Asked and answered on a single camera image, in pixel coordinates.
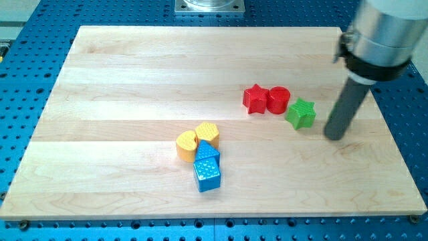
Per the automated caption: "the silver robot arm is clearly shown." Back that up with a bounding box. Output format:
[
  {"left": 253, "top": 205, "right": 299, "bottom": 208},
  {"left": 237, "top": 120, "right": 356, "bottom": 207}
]
[{"left": 335, "top": 0, "right": 427, "bottom": 85}]

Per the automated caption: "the blue triangle block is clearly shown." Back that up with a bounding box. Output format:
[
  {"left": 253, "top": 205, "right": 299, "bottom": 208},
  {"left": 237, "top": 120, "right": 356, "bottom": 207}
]
[{"left": 195, "top": 140, "right": 221, "bottom": 166}]

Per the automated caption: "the yellow heart block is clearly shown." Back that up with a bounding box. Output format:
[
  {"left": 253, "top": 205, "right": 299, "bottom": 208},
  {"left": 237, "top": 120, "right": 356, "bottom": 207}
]
[{"left": 175, "top": 131, "right": 198, "bottom": 163}]

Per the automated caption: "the yellow hexagon block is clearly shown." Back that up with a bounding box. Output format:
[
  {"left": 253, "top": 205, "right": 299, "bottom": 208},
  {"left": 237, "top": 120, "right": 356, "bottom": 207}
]
[{"left": 195, "top": 122, "right": 219, "bottom": 149}]

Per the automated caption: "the blue cube block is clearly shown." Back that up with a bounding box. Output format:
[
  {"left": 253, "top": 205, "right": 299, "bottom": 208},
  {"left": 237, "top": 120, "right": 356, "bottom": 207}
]
[{"left": 193, "top": 157, "right": 221, "bottom": 192}]

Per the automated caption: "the red cylinder block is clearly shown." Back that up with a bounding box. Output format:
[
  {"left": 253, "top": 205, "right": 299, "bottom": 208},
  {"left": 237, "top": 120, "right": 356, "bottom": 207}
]
[{"left": 266, "top": 86, "right": 291, "bottom": 114}]

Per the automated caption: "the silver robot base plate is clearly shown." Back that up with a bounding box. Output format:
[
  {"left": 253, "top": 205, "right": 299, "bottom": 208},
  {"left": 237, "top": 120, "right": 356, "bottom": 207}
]
[{"left": 174, "top": 0, "right": 245, "bottom": 15}]

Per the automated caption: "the wooden board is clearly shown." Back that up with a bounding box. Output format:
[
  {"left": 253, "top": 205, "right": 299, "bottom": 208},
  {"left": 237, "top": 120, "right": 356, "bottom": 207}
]
[{"left": 1, "top": 26, "right": 427, "bottom": 220}]

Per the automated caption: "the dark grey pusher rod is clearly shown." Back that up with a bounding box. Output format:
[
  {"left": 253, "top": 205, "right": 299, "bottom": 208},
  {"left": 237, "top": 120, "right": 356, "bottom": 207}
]
[{"left": 324, "top": 77, "right": 370, "bottom": 141}]

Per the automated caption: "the red star block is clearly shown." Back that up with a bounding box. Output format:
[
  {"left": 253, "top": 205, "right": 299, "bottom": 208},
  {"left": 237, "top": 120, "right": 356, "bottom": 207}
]
[{"left": 243, "top": 84, "right": 269, "bottom": 114}]

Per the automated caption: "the green star block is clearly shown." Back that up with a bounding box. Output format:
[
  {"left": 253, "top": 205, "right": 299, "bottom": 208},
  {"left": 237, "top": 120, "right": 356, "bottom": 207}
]
[{"left": 285, "top": 98, "right": 316, "bottom": 130}]

